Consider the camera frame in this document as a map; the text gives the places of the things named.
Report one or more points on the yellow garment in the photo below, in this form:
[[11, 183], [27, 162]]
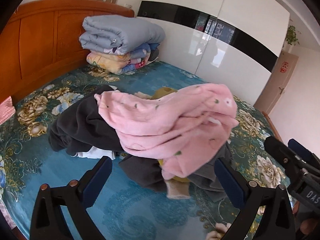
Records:
[[163, 92]]

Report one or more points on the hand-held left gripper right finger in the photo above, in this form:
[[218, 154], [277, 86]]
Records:
[[230, 182]]

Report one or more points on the pink fleece garment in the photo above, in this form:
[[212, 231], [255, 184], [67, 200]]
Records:
[[162, 125]]

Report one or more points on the white garment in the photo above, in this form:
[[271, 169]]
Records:
[[95, 152]]

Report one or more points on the person's right hand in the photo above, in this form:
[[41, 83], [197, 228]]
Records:
[[307, 226]]

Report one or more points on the wooden door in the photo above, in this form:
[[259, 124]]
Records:
[[277, 92]]

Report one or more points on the wooden headboard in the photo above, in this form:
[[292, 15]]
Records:
[[50, 42]]

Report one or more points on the grey-blue folded quilt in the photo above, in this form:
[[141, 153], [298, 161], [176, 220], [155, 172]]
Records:
[[120, 32]]

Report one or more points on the dark grey pillow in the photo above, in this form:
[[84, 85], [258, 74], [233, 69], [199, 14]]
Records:
[[155, 54]]

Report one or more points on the pink checked cloth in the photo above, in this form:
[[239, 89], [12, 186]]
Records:
[[7, 111]]

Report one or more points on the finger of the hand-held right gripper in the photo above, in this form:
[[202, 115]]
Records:
[[282, 155], [298, 148]]

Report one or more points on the teal floral bed sheet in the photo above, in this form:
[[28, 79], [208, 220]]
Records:
[[125, 217]]

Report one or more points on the white wall socket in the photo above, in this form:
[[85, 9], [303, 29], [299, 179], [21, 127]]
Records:
[[128, 5]]

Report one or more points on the black garment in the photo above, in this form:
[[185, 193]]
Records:
[[80, 125]]

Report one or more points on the wooden bed footboard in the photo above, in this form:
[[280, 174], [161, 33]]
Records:
[[272, 126]]

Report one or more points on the green plant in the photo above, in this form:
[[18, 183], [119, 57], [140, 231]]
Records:
[[292, 36]]

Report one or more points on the blue floral folded blanket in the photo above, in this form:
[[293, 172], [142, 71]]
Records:
[[140, 51]]

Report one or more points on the red door decoration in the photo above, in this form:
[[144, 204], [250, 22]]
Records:
[[284, 67]]

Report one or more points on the peach floral folded blanket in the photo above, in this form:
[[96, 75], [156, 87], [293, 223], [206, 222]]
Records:
[[110, 61]]

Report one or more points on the white wardrobe with black stripe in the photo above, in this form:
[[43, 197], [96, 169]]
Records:
[[190, 45]]

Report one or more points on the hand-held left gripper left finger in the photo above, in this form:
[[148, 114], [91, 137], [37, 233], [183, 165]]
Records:
[[97, 180]]

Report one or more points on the dark grey garment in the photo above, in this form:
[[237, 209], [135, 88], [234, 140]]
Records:
[[145, 172]]

